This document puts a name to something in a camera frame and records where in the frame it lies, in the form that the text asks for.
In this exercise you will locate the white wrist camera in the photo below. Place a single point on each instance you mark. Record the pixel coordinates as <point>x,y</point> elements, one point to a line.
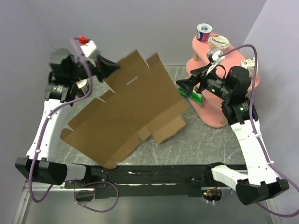
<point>88,47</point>
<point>215,57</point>

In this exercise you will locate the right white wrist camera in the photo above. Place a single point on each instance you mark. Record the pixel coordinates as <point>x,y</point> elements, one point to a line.
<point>215,57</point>

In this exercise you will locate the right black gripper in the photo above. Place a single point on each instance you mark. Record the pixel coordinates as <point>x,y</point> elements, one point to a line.
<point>200,75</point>

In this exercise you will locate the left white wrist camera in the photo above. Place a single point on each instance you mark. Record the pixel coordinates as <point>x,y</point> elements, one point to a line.
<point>88,47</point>

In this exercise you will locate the black-label yogurt cup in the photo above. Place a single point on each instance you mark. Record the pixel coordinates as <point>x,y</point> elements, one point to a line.
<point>83,87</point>

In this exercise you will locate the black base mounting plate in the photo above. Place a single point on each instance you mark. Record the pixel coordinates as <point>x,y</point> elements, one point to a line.
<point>147,180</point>

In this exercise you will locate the aluminium rail frame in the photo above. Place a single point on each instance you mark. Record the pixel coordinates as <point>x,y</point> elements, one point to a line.
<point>62,206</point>

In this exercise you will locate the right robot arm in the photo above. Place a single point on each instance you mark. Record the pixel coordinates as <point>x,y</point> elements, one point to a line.
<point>261,182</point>

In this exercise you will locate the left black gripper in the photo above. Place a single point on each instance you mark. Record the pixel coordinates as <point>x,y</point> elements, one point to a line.
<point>102,70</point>

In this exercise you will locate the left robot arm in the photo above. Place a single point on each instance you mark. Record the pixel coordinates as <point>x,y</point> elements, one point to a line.
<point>39,164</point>

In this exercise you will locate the orange Chobani yogurt cup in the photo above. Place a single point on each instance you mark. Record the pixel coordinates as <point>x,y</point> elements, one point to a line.
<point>218,42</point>

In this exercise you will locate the tipped Chobani yogurt cup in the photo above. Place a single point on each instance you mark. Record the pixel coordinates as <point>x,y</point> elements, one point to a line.
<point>249,64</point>

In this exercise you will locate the brown cardboard box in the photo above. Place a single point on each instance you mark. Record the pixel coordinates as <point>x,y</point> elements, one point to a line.
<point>142,101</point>

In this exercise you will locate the green chips bag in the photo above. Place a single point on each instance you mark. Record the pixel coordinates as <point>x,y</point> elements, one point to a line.
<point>194,96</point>

